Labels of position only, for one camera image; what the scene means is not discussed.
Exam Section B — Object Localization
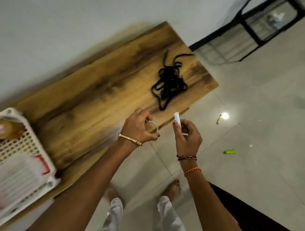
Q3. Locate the person's bare foot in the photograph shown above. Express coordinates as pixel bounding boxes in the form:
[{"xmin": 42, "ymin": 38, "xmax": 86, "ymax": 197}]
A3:
[{"xmin": 159, "ymin": 179, "xmax": 182, "ymax": 203}]

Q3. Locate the black tripod stand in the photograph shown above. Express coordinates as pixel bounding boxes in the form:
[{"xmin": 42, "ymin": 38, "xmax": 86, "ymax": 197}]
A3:
[{"xmin": 236, "ymin": 0, "xmax": 305, "ymax": 63}]

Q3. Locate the gold bracelet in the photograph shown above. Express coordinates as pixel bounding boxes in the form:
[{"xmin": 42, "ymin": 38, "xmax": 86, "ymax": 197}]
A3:
[{"xmin": 117, "ymin": 133, "xmax": 144, "ymax": 147}]

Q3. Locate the person's left forearm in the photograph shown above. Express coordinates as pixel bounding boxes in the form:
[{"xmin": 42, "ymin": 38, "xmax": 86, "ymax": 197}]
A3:
[{"xmin": 26, "ymin": 140, "xmax": 139, "ymax": 231}]

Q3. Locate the brown beaded bracelet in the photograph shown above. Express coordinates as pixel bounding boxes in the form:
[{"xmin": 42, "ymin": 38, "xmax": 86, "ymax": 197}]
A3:
[{"xmin": 176, "ymin": 154, "xmax": 198, "ymax": 162}]

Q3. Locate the clear tape roll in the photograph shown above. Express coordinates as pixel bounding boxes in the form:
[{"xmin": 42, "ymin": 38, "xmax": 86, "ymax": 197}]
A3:
[{"xmin": 145, "ymin": 119, "xmax": 159, "ymax": 135}]

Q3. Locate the orange braided bracelet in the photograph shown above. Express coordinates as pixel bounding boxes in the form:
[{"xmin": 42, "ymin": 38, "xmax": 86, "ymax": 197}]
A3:
[{"xmin": 183, "ymin": 166, "xmax": 202, "ymax": 177}]

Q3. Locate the person's black shirt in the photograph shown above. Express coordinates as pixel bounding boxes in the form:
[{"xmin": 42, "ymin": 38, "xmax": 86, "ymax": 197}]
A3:
[{"xmin": 210, "ymin": 183, "xmax": 290, "ymax": 231}]

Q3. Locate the person's right forearm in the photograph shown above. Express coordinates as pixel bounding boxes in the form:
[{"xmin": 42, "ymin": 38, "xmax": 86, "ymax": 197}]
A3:
[{"xmin": 180, "ymin": 159, "xmax": 242, "ymax": 231}]

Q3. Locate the white plastic lattice basket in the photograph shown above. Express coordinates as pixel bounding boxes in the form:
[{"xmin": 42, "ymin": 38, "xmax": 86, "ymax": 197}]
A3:
[{"xmin": 0, "ymin": 108, "xmax": 62, "ymax": 227}]

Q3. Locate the person's right hand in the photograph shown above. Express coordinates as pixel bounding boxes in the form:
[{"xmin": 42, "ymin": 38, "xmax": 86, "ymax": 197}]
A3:
[{"xmin": 173, "ymin": 119, "xmax": 203, "ymax": 158}]

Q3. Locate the clear container with red handles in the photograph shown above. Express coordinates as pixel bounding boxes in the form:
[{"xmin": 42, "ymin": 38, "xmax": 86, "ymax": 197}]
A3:
[{"xmin": 0, "ymin": 152, "xmax": 51, "ymax": 210}]

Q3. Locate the person's left hand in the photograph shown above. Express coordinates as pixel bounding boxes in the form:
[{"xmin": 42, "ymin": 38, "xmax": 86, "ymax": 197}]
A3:
[{"xmin": 119, "ymin": 108, "xmax": 161, "ymax": 145}]

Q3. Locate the orange round jar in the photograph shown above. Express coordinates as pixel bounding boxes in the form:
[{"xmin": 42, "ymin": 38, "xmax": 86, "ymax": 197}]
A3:
[{"xmin": 0, "ymin": 120, "xmax": 25, "ymax": 141}]

